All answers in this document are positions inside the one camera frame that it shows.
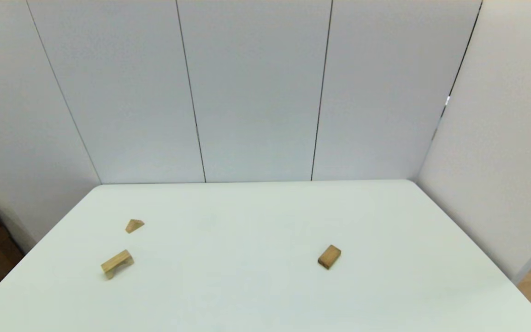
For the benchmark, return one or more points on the rectangular wooden building block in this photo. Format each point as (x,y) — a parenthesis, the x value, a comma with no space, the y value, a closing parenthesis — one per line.
(329,256)

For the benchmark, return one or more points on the arched wooden building block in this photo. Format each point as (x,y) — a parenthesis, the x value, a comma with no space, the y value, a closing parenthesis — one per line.
(117,261)

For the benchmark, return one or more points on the triangular wooden building block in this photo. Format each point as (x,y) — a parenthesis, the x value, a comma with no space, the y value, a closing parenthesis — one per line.
(133,226)

